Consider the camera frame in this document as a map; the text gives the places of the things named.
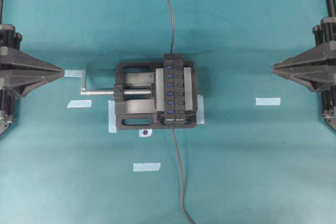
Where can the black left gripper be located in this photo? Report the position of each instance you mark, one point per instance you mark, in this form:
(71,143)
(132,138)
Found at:
(20,83)

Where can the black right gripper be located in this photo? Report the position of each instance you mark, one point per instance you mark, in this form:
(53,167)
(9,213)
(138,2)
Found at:
(321,55)

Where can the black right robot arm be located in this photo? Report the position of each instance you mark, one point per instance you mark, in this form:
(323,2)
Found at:
(315,68)

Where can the black multiport USB hub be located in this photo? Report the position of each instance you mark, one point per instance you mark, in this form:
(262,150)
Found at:
(174,97)

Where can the blue tape strip left upper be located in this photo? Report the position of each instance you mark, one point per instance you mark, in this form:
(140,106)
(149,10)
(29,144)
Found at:
(73,73)

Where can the blue tape strip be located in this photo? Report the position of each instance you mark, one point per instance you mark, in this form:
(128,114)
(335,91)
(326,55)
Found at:
(268,101)
(79,104)
(73,73)
(146,167)

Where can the blue tape strip right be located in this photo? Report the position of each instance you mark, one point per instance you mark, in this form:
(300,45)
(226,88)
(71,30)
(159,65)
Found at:
(268,101)

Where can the blue tape strip left lower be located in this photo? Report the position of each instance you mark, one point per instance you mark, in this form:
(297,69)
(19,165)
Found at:
(79,104)

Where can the blue tape under vise left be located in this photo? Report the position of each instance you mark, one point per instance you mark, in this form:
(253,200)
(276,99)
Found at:
(111,117)

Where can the blue tape under vise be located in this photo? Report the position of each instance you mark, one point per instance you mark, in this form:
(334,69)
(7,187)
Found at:
(111,117)
(200,118)

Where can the black bench vise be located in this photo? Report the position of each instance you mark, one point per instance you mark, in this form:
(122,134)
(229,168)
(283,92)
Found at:
(135,112)

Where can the blue tape under vise right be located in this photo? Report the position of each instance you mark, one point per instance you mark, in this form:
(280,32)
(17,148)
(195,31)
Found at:
(200,118)

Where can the white sticker with black dot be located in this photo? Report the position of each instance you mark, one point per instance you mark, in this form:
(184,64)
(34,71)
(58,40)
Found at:
(145,132)

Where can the blue tape strip bottom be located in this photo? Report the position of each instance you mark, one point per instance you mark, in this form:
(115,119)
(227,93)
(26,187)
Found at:
(146,167)

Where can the silver vise screw handle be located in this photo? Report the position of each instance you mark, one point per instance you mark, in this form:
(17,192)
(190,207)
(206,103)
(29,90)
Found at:
(84,91)

